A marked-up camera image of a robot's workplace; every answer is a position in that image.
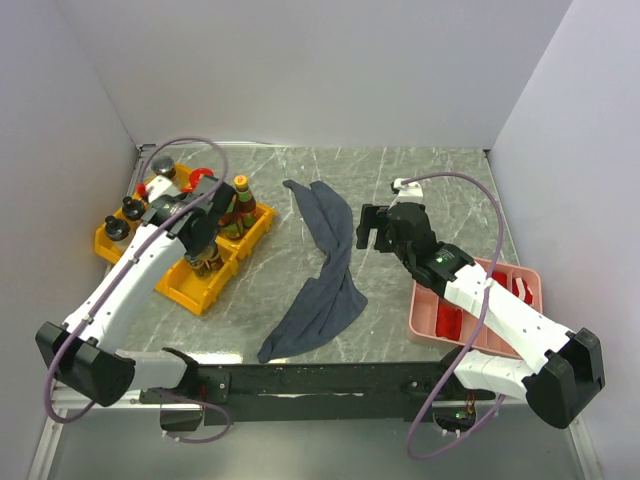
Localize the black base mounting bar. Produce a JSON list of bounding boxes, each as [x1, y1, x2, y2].
[[138, 347, 481, 434]]

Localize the small black pepper bottle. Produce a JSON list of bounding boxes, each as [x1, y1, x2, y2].
[[185, 257, 211, 278], [206, 244, 224, 271]]

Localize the red packet in tray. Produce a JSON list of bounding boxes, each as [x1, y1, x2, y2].
[[435, 303, 462, 341]]

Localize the red label sauce bottle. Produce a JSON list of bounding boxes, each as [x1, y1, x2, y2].
[[219, 211, 245, 240]]

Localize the red lid sauce jar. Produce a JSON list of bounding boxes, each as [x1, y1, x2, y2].
[[189, 168, 214, 189]]

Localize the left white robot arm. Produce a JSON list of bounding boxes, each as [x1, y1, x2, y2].
[[35, 176, 235, 407]]

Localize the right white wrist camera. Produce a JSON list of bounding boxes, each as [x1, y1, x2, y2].
[[390, 178, 424, 207]]

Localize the red white packet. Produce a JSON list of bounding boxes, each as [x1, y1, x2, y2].
[[512, 277, 534, 305]]

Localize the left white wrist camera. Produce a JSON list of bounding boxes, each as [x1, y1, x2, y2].
[[135, 175, 174, 204]]

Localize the dark blue cloth towel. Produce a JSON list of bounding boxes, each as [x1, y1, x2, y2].
[[257, 179, 368, 364]]

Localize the black lid spice jar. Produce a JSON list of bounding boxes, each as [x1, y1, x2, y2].
[[151, 155, 178, 181]]

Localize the black cap salt grinder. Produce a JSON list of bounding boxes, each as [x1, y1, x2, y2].
[[121, 196, 146, 223]]

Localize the yellow compartment bin tray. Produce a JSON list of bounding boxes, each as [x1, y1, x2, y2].
[[94, 163, 277, 315]]

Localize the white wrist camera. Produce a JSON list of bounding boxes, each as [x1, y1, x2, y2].
[[390, 178, 424, 207], [135, 175, 174, 204]]

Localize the green label sauce bottle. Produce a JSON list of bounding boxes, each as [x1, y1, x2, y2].
[[234, 175, 257, 229]]

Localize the pink compartment tray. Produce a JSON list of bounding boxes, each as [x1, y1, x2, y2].
[[407, 263, 543, 359]]

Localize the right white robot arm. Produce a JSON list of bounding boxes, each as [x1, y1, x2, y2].
[[356, 202, 605, 429]]

